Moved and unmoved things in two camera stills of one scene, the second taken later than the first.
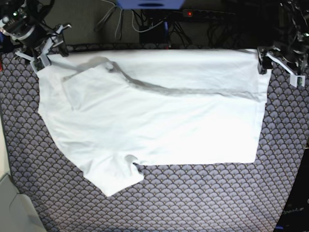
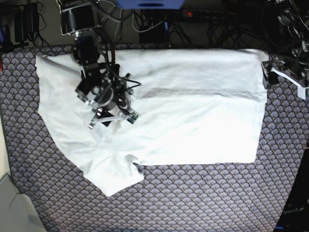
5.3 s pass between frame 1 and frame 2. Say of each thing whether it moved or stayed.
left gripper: moved
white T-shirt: stayed
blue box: stayed
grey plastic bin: stayed
